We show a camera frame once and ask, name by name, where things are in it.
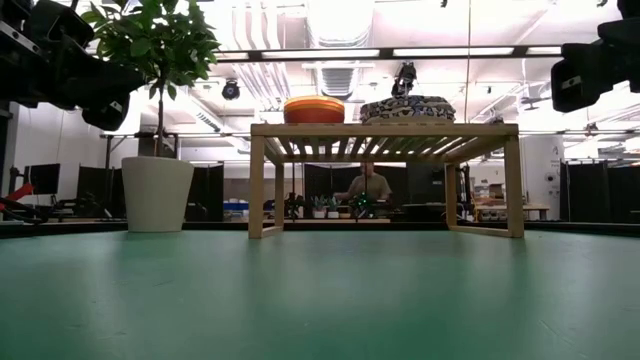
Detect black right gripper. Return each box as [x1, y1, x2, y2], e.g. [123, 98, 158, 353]
[551, 43, 602, 114]

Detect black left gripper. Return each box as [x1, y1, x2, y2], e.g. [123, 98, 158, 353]
[49, 53, 147, 132]

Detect orange plastic bowl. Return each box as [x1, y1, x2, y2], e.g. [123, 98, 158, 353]
[283, 95, 347, 125]

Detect wooden slatted shelf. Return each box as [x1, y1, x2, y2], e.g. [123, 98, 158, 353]
[248, 122, 525, 240]

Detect green leafy plant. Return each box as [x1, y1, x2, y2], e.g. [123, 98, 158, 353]
[79, 0, 221, 159]

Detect white plant pot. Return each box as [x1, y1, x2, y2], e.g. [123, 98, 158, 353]
[121, 156, 195, 234]

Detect black room partition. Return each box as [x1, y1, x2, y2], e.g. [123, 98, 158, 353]
[304, 163, 446, 221]
[559, 160, 609, 222]
[607, 164, 640, 222]

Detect wooden background table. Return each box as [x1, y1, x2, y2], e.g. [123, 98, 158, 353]
[472, 202, 551, 222]

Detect person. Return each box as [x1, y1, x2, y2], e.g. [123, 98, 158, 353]
[333, 160, 394, 204]

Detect black device green lights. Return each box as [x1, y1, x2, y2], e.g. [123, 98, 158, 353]
[349, 192, 374, 221]

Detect green table mat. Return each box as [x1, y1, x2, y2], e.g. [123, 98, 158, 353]
[0, 228, 640, 360]

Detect black cable bundle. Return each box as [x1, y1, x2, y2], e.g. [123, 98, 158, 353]
[0, 197, 51, 225]

